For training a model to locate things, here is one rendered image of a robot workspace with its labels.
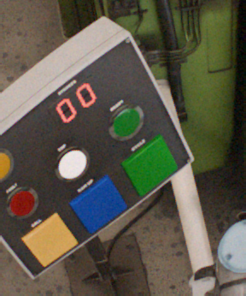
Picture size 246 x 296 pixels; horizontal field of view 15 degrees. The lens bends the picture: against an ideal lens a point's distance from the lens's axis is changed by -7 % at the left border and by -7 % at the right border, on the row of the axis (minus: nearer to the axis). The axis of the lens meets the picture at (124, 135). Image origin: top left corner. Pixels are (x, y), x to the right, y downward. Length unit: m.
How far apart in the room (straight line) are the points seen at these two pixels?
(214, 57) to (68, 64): 0.61
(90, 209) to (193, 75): 0.58
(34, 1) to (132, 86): 1.44
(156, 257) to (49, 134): 1.16
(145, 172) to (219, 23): 0.42
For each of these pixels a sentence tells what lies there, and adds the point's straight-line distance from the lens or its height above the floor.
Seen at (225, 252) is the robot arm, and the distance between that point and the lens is 1.18.
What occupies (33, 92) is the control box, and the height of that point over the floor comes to 1.19.
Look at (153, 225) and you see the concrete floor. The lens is 2.53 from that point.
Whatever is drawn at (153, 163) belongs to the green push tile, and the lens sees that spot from 1.51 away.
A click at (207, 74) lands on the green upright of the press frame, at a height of 0.62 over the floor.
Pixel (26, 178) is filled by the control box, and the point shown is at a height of 1.12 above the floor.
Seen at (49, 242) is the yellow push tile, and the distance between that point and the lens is 1.48.
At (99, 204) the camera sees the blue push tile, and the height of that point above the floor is 1.02.
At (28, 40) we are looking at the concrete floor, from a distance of 2.78.
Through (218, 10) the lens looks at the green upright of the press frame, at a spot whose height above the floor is 0.90.
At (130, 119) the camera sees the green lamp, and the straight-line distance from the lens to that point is 1.45.
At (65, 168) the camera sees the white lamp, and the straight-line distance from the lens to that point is 1.43.
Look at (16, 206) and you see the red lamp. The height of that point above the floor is 1.09.
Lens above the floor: 2.43
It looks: 68 degrees down
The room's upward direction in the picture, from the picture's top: 11 degrees counter-clockwise
